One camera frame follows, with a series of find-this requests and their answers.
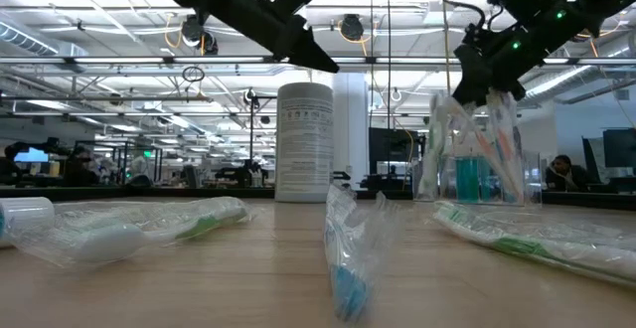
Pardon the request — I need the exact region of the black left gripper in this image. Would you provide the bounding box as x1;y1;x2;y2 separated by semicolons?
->
207;0;342;75

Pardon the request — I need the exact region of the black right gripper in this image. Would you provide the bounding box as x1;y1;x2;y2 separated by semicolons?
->
450;22;544;107

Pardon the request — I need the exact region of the orange toothbrush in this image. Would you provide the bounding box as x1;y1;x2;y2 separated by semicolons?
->
444;93;518;205

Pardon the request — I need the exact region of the white wipes canister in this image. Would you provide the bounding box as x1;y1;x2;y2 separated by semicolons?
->
274;82;335;204

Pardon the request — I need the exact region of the clear plastic organizer holder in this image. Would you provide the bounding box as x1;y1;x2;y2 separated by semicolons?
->
414;151;544;206

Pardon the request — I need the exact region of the black pole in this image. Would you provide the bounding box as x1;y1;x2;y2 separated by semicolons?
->
246;88;260;186

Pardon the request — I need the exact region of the person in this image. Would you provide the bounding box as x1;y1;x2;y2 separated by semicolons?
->
545;154;590;193

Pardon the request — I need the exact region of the black monitor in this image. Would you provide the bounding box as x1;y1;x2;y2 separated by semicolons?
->
602;128;636;169
368;127;423;176
13;142;50;164

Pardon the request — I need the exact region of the orange hanging cable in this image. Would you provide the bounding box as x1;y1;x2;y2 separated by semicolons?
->
439;0;456;95

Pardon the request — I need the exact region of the black ceiling cable reel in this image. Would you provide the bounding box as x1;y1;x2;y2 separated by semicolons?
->
181;13;220;56
340;13;365;42

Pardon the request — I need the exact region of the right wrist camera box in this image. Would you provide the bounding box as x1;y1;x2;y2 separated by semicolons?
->
461;22;494;49

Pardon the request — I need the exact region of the silver ventilation duct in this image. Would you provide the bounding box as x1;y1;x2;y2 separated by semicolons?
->
521;64;636;110

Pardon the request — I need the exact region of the black hanging cable loop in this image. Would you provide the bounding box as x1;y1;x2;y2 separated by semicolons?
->
181;65;206;83

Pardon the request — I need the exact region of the black workstation frame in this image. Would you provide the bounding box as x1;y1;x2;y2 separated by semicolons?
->
74;140;163;185

